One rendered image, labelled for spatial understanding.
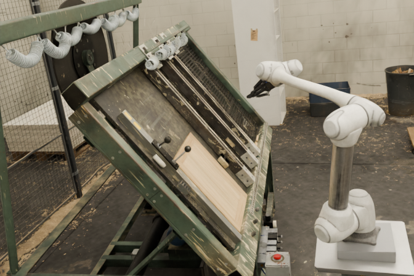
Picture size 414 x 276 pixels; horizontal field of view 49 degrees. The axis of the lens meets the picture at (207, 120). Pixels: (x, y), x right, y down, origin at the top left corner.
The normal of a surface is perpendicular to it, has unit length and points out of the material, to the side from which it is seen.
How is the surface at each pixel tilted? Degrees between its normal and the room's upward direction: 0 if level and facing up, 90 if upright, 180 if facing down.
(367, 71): 90
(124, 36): 90
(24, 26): 90
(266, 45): 90
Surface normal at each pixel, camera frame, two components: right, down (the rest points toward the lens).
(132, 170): -0.18, 0.33
